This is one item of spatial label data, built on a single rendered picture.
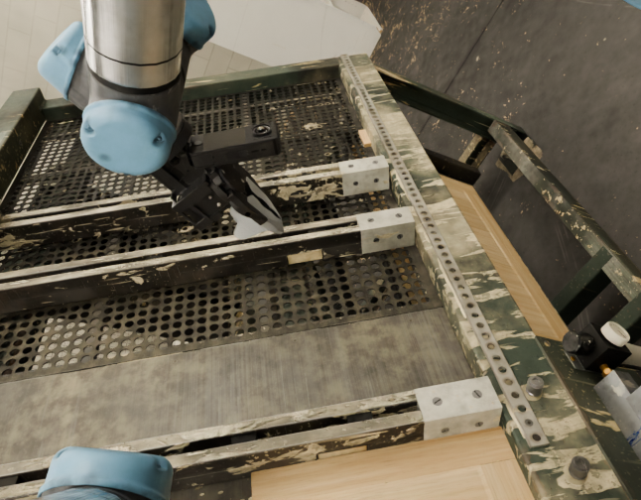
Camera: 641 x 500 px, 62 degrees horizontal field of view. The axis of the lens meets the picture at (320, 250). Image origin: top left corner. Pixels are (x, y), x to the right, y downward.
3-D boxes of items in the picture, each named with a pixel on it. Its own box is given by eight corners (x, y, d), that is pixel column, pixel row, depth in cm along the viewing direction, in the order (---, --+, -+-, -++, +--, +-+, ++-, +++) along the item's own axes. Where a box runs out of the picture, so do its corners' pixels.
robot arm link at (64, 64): (66, 36, 53) (20, 81, 57) (154, 114, 59) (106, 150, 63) (91, 1, 58) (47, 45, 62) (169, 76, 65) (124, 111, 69)
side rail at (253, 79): (341, 92, 207) (339, 63, 200) (53, 136, 201) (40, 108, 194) (337, 83, 213) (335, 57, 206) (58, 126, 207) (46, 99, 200)
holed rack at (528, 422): (549, 444, 80) (550, 442, 80) (530, 448, 80) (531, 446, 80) (347, 55, 206) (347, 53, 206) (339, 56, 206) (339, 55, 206)
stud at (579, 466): (589, 479, 76) (594, 469, 74) (573, 482, 76) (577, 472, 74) (580, 463, 78) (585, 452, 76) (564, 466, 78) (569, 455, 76)
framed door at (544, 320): (584, 366, 150) (589, 361, 148) (421, 329, 129) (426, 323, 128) (469, 190, 218) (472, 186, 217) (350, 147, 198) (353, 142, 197)
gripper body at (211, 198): (205, 201, 78) (140, 147, 71) (250, 168, 75) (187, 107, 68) (204, 235, 72) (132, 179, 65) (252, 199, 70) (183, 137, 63)
